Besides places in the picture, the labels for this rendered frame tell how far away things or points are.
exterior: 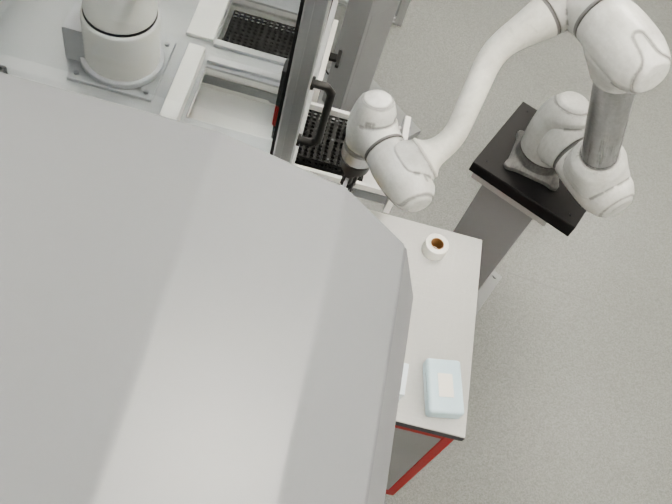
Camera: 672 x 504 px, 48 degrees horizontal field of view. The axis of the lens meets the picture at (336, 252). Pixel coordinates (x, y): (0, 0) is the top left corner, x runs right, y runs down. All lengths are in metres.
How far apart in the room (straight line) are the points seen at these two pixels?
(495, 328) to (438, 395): 1.15
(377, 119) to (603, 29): 0.51
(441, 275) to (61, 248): 1.45
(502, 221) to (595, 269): 0.93
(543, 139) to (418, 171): 0.75
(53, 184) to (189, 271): 0.19
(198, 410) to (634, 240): 2.99
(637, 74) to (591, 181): 0.54
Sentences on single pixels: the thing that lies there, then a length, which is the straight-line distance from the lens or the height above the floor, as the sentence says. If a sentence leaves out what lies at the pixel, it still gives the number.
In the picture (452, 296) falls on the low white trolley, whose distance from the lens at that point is 2.16.
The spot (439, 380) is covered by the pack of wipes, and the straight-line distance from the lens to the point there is 1.99.
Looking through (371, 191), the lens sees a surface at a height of 0.88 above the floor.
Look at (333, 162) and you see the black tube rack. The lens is 2.13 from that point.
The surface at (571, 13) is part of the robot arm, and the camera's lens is 1.82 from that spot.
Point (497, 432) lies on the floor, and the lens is 2.92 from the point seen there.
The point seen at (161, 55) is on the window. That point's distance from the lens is 1.45.
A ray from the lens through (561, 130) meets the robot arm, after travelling 2.31.
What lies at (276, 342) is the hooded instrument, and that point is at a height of 1.75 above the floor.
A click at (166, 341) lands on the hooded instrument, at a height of 1.78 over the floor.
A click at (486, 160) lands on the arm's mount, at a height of 0.80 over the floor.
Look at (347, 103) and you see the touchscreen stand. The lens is 3.37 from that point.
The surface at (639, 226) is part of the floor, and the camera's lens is 3.70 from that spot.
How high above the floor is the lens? 2.55
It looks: 57 degrees down
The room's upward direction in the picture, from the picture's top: 21 degrees clockwise
